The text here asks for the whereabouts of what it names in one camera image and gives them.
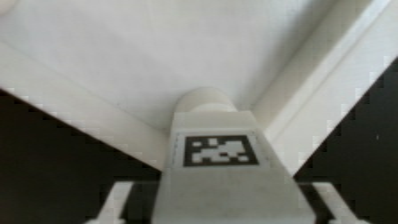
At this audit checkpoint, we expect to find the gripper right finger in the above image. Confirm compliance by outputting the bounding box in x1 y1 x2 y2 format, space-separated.
313 182 372 224

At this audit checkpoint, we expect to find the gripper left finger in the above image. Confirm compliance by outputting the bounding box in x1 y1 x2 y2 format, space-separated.
84 181 136 224

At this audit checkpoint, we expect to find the white table leg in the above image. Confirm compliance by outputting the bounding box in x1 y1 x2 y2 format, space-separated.
152 88 317 224

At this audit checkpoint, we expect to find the white square tabletop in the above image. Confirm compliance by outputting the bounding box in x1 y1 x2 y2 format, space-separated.
0 0 398 170

